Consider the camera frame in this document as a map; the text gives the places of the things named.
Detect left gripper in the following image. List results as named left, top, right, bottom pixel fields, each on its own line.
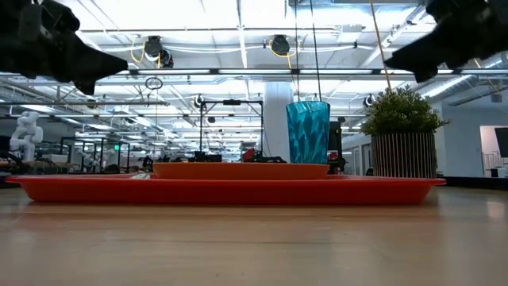
left=0, top=0, right=129, bottom=96

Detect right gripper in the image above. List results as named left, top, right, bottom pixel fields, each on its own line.
left=383, top=0, right=508, bottom=83

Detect teal faceted plastic cup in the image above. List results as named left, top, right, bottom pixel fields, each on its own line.
left=285, top=100, right=332, bottom=165

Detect orange round plate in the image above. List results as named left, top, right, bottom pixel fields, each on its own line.
left=152, top=162, right=331, bottom=181

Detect red plastic tray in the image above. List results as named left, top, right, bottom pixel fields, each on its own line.
left=6, top=173, right=448, bottom=207

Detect green plant in ribbed pot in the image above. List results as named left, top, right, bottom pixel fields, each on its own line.
left=360, top=84, right=452, bottom=180

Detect white humanoid robot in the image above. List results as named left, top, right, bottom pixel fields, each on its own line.
left=8, top=110, right=44, bottom=163

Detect black monitor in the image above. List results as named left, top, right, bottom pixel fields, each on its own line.
left=328, top=121, right=343, bottom=153

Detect black computer case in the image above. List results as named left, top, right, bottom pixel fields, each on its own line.
left=440, top=176, right=508, bottom=190

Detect white pillar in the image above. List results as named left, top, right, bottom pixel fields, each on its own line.
left=264, top=81, right=294, bottom=163

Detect black cable ring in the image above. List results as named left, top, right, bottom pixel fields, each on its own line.
left=144, top=76, right=164, bottom=91

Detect black ceiling cable reel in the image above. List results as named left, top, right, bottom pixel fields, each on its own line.
left=143, top=35, right=175, bottom=69
left=268, top=34, right=293, bottom=56

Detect black hanging cable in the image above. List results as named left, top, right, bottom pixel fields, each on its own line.
left=309, top=0, right=322, bottom=102
left=294, top=0, right=299, bottom=102

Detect dark wall screen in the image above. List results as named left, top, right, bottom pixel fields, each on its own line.
left=494, top=126, right=508, bottom=159

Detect black rig frame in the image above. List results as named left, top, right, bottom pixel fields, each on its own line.
left=199, top=99, right=264, bottom=163

